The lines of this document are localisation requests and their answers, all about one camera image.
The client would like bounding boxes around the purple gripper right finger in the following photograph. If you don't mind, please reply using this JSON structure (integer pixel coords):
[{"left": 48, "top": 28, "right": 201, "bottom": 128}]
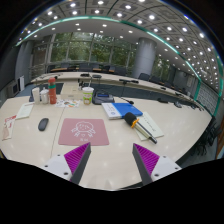
[{"left": 132, "top": 143, "right": 183, "bottom": 186}]

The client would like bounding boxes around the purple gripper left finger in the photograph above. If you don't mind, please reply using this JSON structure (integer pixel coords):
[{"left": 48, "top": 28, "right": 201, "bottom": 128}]
[{"left": 42, "top": 142, "right": 92, "bottom": 185}]

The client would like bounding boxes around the pink mouse pad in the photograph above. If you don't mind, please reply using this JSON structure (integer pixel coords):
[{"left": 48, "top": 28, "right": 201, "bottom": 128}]
[{"left": 58, "top": 118, "right": 109, "bottom": 146}]

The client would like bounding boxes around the black computer mouse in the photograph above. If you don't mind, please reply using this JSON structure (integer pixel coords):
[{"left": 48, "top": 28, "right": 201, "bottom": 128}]
[{"left": 38, "top": 118, "right": 49, "bottom": 131}]

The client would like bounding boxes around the white green booklet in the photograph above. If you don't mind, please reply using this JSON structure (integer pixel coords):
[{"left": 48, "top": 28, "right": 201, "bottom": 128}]
[{"left": 137, "top": 112, "right": 164, "bottom": 138}]

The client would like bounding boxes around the colourful printed sheet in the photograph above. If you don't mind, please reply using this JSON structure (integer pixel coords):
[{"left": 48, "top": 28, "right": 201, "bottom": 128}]
[{"left": 55, "top": 100, "right": 80, "bottom": 108}]

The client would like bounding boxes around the blue white book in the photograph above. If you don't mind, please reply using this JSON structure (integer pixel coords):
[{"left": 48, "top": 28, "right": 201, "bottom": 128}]
[{"left": 102, "top": 103, "right": 143, "bottom": 119}]

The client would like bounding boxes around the black desk phone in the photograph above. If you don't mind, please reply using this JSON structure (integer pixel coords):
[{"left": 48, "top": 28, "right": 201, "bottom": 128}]
[{"left": 92, "top": 93, "right": 114, "bottom": 105}]

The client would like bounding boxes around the white green paper cup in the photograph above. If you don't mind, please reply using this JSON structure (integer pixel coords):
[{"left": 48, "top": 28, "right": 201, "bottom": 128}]
[{"left": 82, "top": 87, "right": 94, "bottom": 105}]

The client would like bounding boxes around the white booklet left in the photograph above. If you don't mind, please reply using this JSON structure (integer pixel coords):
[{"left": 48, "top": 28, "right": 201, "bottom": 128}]
[{"left": 16, "top": 102, "right": 34, "bottom": 119}]

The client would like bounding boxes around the red white leaflet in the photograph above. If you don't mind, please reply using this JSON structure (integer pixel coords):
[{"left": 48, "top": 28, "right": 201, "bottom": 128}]
[{"left": 2, "top": 116, "right": 16, "bottom": 140}]

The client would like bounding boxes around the red orange thermos bottle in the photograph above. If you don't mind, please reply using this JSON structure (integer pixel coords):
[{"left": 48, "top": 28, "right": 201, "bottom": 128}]
[{"left": 48, "top": 77, "right": 57, "bottom": 104}]

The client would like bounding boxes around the white tissue pack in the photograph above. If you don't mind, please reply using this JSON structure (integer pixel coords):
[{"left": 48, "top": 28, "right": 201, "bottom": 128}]
[{"left": 32, "top": 87, "right": 40, "bottom": 104}]

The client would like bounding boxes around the grey round pillar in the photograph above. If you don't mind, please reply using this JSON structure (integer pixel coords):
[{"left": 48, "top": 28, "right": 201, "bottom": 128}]
[{"left": 132, "top": 37, "right": 157, "bottom": 78}]

